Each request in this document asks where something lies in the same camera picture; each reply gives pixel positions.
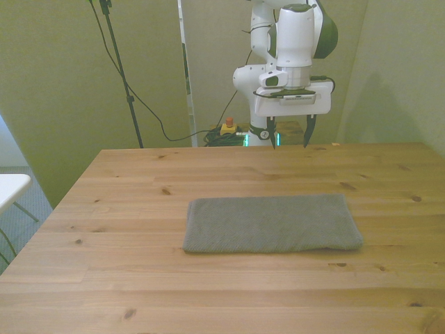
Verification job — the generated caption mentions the white vertical panel edge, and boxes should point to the white vertical panel edge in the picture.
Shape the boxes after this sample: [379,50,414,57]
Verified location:
[177,0,200,148]

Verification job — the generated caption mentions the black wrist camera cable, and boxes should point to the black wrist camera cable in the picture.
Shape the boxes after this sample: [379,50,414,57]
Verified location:
[310,74,337,95]

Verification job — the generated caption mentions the long black tripod cable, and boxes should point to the long black tripod cable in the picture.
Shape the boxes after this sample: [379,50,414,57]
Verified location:
[90,0,223,142]

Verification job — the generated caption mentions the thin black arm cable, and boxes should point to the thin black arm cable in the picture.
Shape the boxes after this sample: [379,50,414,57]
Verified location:
[221,26,273,127]

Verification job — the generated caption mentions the black tripod stand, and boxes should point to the black tripod stand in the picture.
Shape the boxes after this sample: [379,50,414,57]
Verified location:
[88,0,145,149]

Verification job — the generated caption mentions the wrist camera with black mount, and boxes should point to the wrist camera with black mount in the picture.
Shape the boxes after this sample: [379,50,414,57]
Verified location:
[254,88,318,106]

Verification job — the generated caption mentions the coiled dark cable bundle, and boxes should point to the coiled dark cable bundle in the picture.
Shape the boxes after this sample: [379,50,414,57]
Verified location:
[202,128,246,148]

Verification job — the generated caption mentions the white folding table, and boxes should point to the white folding table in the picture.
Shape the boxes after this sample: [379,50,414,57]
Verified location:
[0,173,40,267]

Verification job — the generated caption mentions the grey towel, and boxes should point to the grey towel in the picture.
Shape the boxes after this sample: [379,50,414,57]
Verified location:
[181,193,364,254]

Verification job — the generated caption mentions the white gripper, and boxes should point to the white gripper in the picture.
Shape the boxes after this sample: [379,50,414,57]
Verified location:
[252,79,332,150]

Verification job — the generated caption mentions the yellow emergency stop button box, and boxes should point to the yellow emergency stop button box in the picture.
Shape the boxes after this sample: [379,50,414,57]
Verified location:
[220,117,238,136]

